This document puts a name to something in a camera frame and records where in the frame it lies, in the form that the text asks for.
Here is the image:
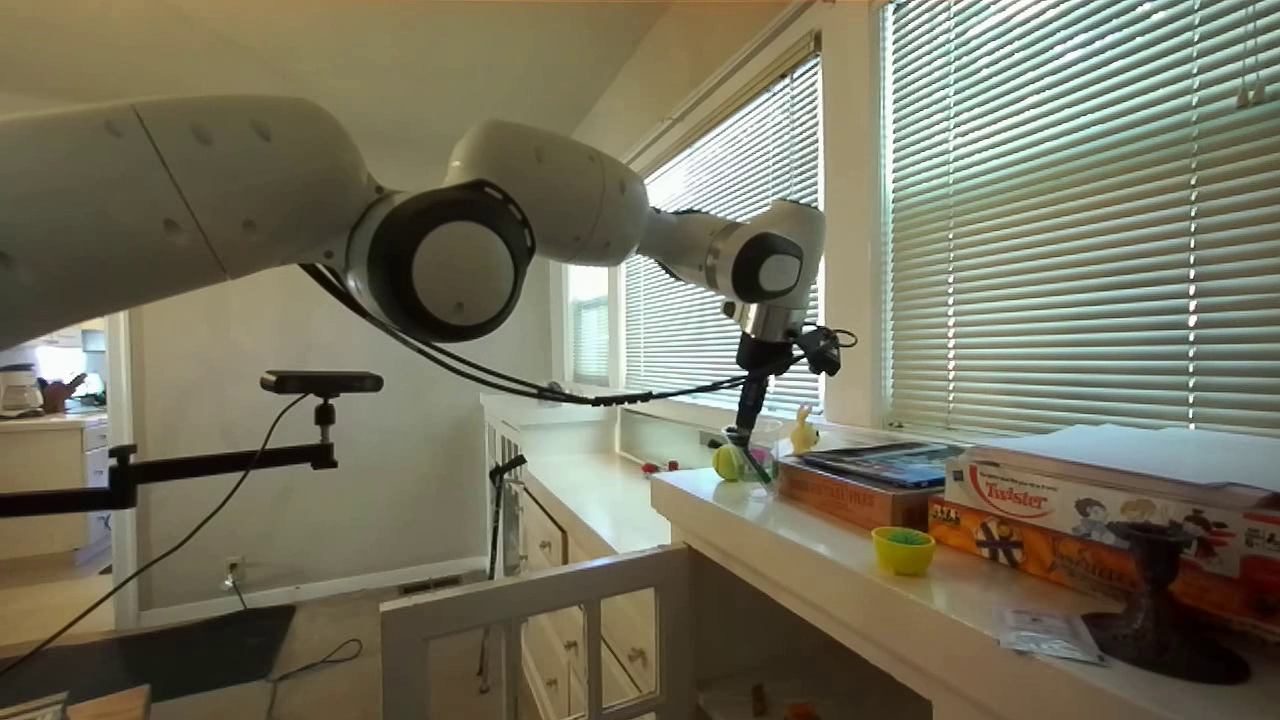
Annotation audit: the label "narrow white window blind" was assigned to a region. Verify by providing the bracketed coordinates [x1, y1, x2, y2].
[617, 57, 828, 418]

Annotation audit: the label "white paper sheets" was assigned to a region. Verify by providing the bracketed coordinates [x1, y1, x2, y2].
[993, 418, 1280, 496]

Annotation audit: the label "black floor mat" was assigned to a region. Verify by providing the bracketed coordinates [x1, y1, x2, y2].
[0, 600, 301, 707]

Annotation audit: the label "white Twister game box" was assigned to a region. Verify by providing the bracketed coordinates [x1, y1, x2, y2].
[941, 449, 1280, 566]

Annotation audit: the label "black marker green cap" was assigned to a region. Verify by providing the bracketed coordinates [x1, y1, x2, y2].
[726, 435, 778, 489]

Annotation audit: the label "thin camera cable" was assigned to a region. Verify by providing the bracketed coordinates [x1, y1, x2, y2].
[0, 386, 312, 671]

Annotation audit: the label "blue children's picture book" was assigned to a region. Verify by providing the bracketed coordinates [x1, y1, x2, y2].
[795, 438, 967, 491]

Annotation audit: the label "low white side counter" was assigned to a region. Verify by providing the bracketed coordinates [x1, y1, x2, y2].
[476, 386, 679, 720]

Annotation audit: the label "white chair with cloth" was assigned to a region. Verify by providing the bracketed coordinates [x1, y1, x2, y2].
[375, 543, 688, 720]

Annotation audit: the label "orange board game box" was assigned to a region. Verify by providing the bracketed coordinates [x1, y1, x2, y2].
[923, 496, 1280, 633]

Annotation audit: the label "yellow-green tennis ball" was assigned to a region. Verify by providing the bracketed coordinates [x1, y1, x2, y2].
[709, 438, 749, 489]

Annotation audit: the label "large white window blind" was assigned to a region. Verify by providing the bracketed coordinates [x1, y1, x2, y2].
[883, 0, 1280, 438]

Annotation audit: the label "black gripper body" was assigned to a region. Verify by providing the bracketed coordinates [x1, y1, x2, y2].
[732, 321, 811, 405]

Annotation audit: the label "white counter cabinet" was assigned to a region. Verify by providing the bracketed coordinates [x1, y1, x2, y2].
[647, 465, 1280, 720]

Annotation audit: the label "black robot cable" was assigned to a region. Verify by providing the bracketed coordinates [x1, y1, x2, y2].
[301, 261, 753, 412]

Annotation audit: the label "black flower vase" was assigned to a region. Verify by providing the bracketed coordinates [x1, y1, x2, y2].
[1078, 517, 1257, 686]

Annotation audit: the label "black camera on boom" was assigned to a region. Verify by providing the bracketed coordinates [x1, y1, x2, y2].
[255, 365, 386, 400]

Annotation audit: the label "clear plastic bag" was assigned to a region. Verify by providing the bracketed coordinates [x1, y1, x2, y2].
[995, 605, 1106, 669]

